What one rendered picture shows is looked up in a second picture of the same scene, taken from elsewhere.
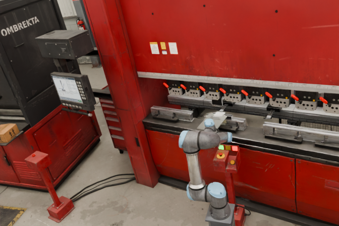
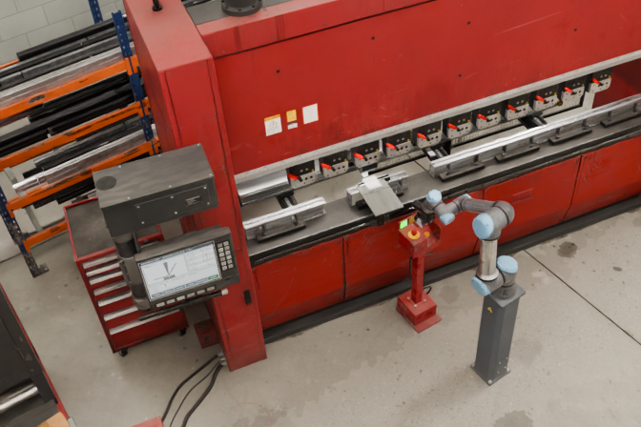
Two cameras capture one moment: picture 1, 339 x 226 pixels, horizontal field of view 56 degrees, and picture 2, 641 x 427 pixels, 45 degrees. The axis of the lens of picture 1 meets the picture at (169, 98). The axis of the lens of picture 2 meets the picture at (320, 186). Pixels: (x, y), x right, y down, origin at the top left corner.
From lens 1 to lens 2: 3.25 m
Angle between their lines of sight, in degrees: 49
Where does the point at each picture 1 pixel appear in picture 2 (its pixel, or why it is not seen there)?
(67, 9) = not seen: outside the picture
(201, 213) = (373, 335)
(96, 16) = (193, 112)
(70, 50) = (211, 194)
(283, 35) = (473, 49)
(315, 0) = (510, 1)
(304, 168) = (492, 194)
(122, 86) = (232, 214)
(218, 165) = (420, 248)
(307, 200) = not seen: hidden behind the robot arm
